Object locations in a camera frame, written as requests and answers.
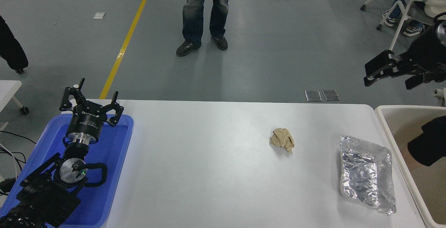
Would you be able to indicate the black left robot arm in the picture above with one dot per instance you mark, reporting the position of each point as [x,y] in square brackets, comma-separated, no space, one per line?
[41,193]

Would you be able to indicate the blue plastic tray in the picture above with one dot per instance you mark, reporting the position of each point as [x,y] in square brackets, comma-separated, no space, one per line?
[111,158]

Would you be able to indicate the white side table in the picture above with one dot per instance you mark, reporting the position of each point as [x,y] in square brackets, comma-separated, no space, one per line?
[8,90]

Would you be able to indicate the black chair caster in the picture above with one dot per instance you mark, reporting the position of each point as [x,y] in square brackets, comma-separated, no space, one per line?
[20,70]

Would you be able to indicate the white office chair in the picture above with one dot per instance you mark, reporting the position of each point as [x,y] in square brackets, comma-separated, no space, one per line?
[402,15]

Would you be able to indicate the standing person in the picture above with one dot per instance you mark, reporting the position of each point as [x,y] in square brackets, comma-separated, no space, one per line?
[193,12]

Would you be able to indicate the seated person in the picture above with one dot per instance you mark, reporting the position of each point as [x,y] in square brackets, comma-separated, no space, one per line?
[435,1]

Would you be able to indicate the person at table edge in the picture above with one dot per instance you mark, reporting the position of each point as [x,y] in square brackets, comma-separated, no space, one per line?
[10,50]

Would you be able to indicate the large pale bin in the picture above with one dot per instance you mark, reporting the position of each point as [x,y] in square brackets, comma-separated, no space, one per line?
[393,123]

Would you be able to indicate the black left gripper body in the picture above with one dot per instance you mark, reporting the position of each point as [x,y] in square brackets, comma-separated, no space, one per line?
[85,121]

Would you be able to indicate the crumpled tan paper ball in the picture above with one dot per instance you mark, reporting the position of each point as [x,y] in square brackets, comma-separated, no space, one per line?
[282,139]

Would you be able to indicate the white chair base part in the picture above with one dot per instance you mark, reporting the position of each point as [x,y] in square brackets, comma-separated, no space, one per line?
[440,95]

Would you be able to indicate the foil plate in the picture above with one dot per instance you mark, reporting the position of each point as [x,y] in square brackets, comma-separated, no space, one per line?
[366,175]

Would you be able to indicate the metal floor plate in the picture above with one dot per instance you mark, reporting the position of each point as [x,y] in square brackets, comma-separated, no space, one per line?
[313,95]
[331,94]

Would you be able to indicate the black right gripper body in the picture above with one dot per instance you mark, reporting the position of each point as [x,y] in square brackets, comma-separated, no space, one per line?
[427,55]

